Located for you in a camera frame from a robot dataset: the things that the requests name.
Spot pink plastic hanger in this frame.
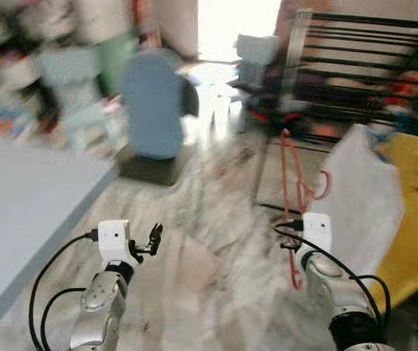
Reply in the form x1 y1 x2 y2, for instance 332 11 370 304
277 129 334 291

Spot white folding chair dark seat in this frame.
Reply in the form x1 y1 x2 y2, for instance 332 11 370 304
115 73 202 187

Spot white hanging garment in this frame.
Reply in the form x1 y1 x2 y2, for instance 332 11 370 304
324 123 407 279

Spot grey folding table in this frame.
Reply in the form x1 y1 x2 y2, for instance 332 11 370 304
0 137 118 348

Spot yellow hanging garment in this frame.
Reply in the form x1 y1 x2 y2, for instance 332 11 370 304
370 130 418 309

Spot blue-grey seat cushion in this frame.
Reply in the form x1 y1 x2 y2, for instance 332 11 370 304
119 50 187 160

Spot small white plastic chair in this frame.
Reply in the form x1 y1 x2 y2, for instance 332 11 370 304
231 33 281 92

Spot black metal drying rack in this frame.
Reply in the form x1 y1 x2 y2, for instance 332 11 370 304
251 9 418 216

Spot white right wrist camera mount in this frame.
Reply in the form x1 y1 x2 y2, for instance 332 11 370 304
302 212 332 257

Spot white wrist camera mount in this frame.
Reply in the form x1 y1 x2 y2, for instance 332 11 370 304
97 219 133 265
302 212 332 257

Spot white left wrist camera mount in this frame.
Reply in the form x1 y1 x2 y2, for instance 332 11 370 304
97 219 133 265

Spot short black right arm cable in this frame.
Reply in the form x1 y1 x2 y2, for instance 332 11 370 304
351 274 392 322

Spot short black arm cable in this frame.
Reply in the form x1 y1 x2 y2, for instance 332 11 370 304
40 287 89 350
351 274 392 322

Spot short black left arm cable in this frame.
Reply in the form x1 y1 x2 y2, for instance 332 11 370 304
40 287 89 350

